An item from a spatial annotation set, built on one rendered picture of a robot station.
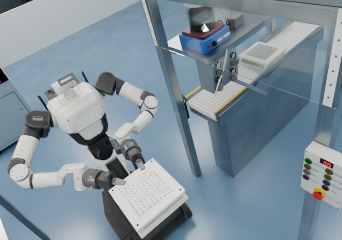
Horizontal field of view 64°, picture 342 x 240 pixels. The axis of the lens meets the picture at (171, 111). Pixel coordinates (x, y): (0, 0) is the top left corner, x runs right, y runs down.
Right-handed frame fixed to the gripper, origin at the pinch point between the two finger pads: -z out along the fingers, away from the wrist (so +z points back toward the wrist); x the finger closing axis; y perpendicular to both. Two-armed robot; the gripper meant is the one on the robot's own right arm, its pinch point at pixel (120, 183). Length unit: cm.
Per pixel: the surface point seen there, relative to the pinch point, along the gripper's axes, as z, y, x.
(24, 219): 109, 7, 65
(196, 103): -8, -81, 20
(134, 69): 152, -244, 97
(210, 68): -27, -66, -17
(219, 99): -23, -86, 20
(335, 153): -83, -26, -5
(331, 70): -78, -30, -39
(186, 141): 6, -77, 55
